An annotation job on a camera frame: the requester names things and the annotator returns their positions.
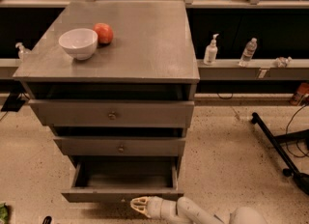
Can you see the white pump lotion bottle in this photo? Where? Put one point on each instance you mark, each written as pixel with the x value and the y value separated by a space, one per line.
pixel 211 51

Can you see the orange container on floor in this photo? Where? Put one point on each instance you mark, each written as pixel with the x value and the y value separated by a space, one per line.
pixel 300 93

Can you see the black wheeled stand base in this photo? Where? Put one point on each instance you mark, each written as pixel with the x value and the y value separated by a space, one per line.
pixel 301 179

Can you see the crumpled clear plastic wrapper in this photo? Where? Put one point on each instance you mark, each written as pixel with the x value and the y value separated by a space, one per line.
pixel 282 62

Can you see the black box under bench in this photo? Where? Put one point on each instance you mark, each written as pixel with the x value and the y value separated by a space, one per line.
pixel 13 103

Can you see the white ceramic bowl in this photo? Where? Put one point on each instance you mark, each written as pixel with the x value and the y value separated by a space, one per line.
pixel 80 43

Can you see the grey drawer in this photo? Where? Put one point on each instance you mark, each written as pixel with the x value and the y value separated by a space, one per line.
pixel 113 113
pixel 93 145
pixel 122 180

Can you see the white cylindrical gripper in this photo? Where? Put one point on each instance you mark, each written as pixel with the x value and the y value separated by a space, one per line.
pixel 155 208

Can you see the red apple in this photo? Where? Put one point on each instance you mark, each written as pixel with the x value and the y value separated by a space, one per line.
pixel 105 33

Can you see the grey wooden drawer cabinet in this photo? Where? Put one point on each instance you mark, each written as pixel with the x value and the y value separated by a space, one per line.
pixel 150 58

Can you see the clear plastic water bottle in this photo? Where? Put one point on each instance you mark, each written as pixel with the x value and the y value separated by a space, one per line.
pixel 248 52

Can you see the grey bottom drawer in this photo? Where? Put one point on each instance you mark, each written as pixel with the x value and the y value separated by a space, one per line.
pixel 122 180

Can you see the grey top drawer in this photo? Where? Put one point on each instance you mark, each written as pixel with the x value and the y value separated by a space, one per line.
pixel 113 113

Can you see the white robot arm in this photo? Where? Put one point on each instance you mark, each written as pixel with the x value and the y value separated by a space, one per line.
pixel 185 211

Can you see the clear pump sanitizer bottle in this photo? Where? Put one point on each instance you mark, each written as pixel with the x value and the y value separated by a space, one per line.
pixel 22 50

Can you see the green object at edge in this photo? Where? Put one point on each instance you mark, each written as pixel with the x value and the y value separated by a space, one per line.
pixel 4 214

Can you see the grey middle drawer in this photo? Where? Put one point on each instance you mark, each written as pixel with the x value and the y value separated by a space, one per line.
pixel 93 145

